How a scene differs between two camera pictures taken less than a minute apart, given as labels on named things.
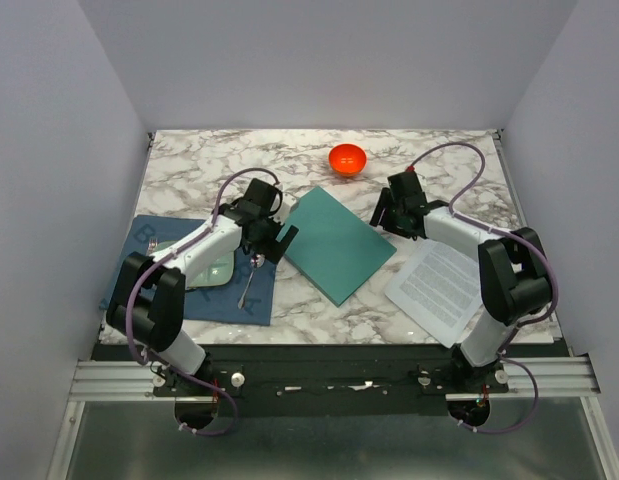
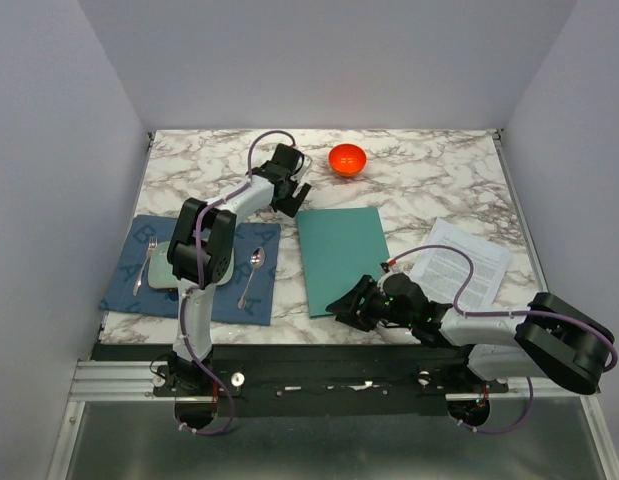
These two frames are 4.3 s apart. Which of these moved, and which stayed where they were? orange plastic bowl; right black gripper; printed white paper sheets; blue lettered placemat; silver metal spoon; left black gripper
Moved: right black gripper; left black gripper
Stayed: orange plastic bowl; blue lettered placemat; silver metal spoon; printed white paper sheets
